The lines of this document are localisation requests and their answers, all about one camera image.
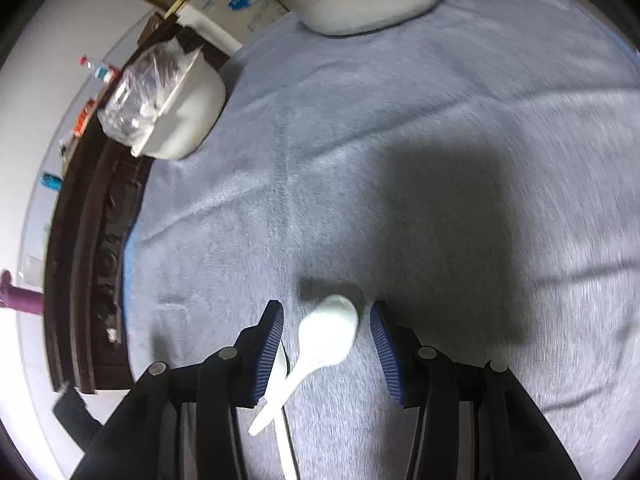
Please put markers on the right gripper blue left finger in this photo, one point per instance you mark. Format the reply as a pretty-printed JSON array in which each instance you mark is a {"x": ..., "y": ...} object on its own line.
[{"x": 264, "y": 347}]

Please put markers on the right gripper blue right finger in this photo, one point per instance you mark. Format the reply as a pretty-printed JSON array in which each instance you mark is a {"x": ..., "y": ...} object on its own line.
[{"x": 396, "y": 346}]

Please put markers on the dark carved wooden sideboard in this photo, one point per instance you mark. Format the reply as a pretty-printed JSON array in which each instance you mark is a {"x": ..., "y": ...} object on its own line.
[{"x": 83, "y": 311}]

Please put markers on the purple water bottle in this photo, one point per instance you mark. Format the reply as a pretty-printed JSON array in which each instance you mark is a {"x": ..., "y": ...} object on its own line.
[{"x": 19, "y": 299}]

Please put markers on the grey table cloth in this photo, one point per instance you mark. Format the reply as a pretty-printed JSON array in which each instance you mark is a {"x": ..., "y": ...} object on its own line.
[{"x": 477, "y": 168}]

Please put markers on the teal water bottle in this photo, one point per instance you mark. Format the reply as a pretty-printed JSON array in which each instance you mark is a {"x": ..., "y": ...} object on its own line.
[{"x": 51, "y": 181}]

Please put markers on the white pot with plastic bag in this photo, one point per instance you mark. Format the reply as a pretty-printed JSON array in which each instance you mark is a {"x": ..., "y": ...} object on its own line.
[{"x": 165, "y": 104}]

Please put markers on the clear plastic water bottle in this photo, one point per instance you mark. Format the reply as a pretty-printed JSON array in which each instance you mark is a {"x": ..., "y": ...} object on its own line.
[{"x": 100, "y": 70}]

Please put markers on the white chest freezer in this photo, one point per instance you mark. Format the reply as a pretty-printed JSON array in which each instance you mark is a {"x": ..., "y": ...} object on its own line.
[{"x": 227, "y": 24}]

